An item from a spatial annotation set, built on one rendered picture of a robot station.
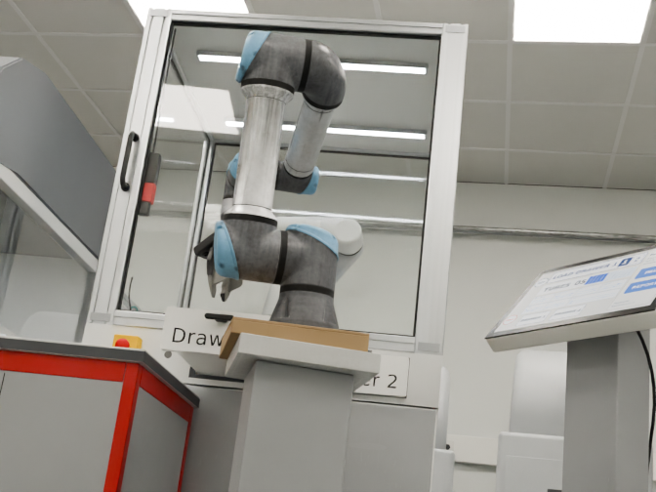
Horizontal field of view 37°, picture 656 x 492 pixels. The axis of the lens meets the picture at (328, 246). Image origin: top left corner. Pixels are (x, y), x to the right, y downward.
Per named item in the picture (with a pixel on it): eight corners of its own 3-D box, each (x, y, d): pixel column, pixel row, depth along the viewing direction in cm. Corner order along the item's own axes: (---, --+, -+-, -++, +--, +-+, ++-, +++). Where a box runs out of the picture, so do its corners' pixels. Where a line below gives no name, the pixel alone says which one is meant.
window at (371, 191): (414, 338, 275) (441, 37, 306) (117, 310, 285) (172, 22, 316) (414, 338, 276) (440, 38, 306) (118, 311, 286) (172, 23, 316)
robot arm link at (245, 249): (283, 283, 203) (314, 31, 211) (210, 273, 201) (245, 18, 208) (274, 288, 215) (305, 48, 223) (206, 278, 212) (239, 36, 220)
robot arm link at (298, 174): (361, 37, 216) (313, 173, 256) (312, 28, 215) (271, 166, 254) (361, 75, 210) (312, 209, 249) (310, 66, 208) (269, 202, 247)
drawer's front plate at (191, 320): (274, 359, 240) (280, 316, 244) (159, 348, 244) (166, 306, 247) (275, 361, 242) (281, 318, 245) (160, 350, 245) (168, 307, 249)
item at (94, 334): (438, 408, 267) (442, 355, 271) (75, 372, 279) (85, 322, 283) (433, 453, 356) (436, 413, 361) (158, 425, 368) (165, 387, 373)
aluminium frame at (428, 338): (442, 355, 271) (469, 23, 304) (85, 322, 283) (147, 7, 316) (436, 413, 361) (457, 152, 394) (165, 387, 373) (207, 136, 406)
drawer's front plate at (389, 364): (405, 396, 267) (409, 356, 270) (300, 387, 270) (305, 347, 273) (405, 397, 268) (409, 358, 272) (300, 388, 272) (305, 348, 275)
